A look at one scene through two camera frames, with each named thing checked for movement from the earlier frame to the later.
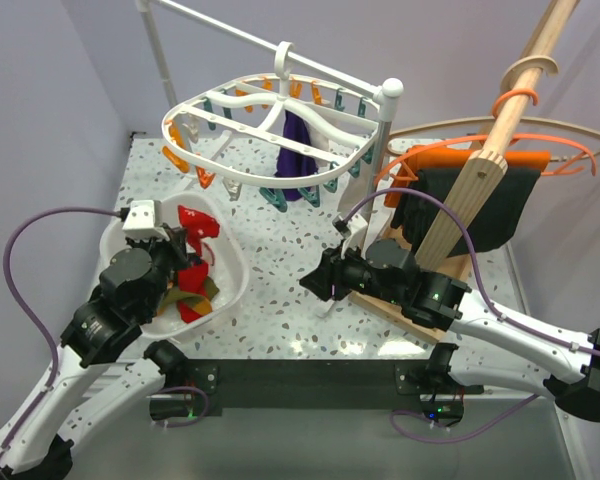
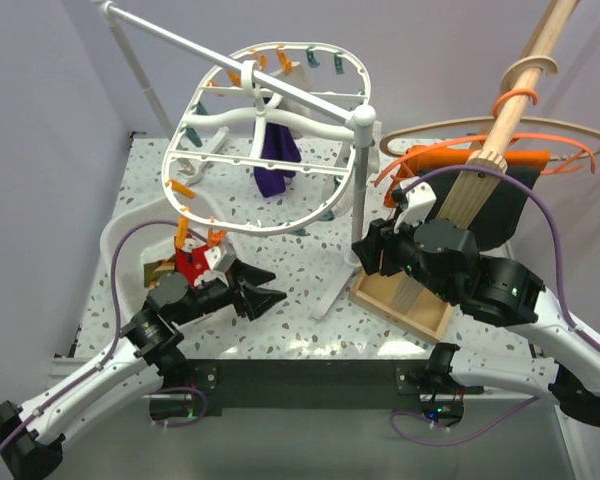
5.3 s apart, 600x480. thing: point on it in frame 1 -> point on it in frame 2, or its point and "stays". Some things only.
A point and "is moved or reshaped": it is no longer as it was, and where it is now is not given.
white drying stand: [387, 88] -> [361, 119]
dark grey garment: [496, 222] stays
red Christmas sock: [197, 227] is moved or reshaped
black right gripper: [326, 280] -> [380, 234]
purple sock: [290, 163] -> [279, 142]
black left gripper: [177, 243] -> [255, 301]
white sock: [353, 190] -> [292, 106]
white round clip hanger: [272, 131] is moved or reshaped
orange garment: [417, 159] stays
